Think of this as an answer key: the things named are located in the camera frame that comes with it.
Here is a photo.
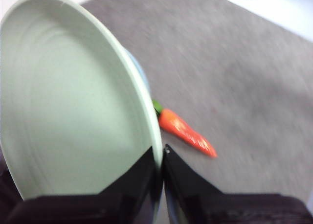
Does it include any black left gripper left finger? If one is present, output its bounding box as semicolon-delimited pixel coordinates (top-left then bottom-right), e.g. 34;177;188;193
4;145;164;224

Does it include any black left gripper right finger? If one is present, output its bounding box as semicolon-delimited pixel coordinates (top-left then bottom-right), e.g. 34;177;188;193
162;143;313;224

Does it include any orange carrot with green leaves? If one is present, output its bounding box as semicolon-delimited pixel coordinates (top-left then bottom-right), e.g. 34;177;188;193
152;99;218;158

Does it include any green plate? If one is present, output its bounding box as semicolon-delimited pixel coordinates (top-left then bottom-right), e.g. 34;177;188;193
0;0;164;202

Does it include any blue plate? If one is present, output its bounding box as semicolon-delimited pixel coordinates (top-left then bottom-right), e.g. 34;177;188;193
124;47;151;97

